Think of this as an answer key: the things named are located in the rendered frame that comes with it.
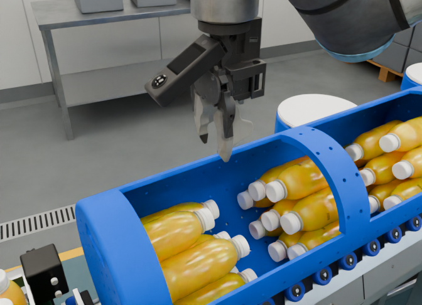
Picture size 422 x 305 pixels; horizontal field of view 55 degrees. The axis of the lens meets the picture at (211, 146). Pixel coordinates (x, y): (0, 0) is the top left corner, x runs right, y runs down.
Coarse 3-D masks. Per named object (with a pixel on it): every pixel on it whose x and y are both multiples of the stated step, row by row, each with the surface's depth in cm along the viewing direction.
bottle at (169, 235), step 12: (168, 216) 68; (180, 216) 68; (192, 216) 68; (144, 228) 65; (156, 228) 65; (168, 228) 66; (180, 228) 66; (192, 228) 67; (204, 228) 69; (156, 240) 64; (168, 240) 65; (180, 240) 66; (192, 240) 67; (156, 252) 64; (168, 252) 65
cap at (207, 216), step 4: (204, 208) 71; (200, 212) 70; (204, 212) 70; (208, 212) 70; (204, 216) 70; (208, 216) 70; (212, 216) 70; (204, 220) 69; (208, 220) 70; (212, 220) 70; (208, 224) 70; (212, 224) 70; (208, 228) 70
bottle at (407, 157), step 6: (414, 150) 94; (420, 150) 93; (402, 156) 95; (408, 156) 92; (414, 156) 92; (420, 156) 92; (408, 162) 91; (414, 162) 91; (420, 162) 91; (414, 168) 91; (420, 168) 91; (414, 174) 92; (420, 174) 92
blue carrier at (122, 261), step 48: (288, 144) 96; (336, 144) 76; (144, 192) 78; (192, 192) 87; (240, 192) 94; (336, 192) 72; (96, 240) 57; (144, 240) 57; (336, 240) 72; (96, 288) 76; (144, 288) 55; (240, 288) 63
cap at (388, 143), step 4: (384, 136) 92; (388, 136) 92; (392, 136) 92; (380, 140) 94; (384, 140) 93; (388, 140) 92; (392, 140) 91; (396, 140) 92; (380, 144) 94; (384, 144) 93; (388, 144) 92; (392, 144) 91; (396, 144) 91; (384, 148) 93; (388, 148) 92; (392, 148) 91
